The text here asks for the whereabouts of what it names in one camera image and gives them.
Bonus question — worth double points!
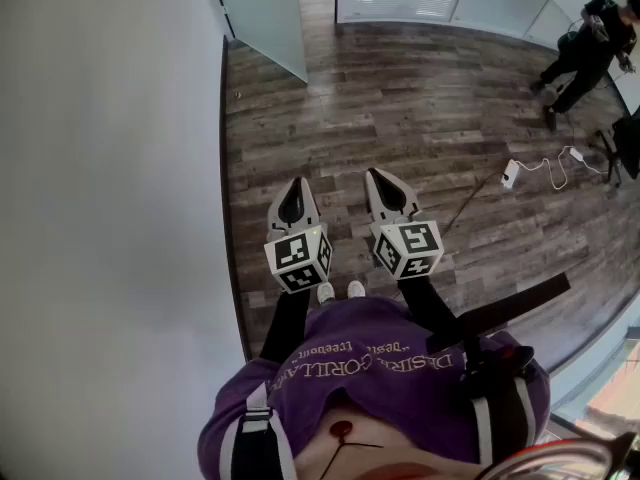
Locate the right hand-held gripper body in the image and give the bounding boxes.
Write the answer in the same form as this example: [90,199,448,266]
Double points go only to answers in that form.
[372,211,445,282]

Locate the black floor cable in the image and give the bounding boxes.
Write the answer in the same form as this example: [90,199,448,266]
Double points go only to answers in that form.
[439,169,506,239]

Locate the black white harness strap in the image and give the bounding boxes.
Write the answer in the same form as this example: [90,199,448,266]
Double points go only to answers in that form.
[219,381,299,480]
[468,367,539,469]

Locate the person's right forearm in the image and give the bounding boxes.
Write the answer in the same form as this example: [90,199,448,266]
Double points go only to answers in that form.
[397,272,467,355]

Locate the person's left forearm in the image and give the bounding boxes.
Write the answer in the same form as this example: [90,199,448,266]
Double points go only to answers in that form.
[258,280,312,364]

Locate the person in purple shirt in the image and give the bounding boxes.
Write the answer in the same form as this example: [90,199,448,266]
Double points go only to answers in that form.
[197,296,552,480]

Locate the red pendant necklace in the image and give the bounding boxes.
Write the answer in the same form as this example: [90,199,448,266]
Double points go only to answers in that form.
[322,419,386,477]

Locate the white charger cable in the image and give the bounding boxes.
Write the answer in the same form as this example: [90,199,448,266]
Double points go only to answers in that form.
[517,145,587,192]

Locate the dark baseboard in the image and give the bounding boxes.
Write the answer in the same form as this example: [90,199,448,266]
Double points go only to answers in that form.
[219,35,253,364]

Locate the white power strip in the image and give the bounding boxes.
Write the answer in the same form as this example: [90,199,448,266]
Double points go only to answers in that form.
[500,158,522,190]

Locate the round eyeglasses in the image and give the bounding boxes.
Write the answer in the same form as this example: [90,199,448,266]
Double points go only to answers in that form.
[474,431,640,480]

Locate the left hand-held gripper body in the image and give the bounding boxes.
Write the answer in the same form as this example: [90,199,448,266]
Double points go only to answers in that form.
[263,219,334,295]

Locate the frosted glass door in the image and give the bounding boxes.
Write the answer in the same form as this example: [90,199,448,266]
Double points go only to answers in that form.
[209,0,309,84]

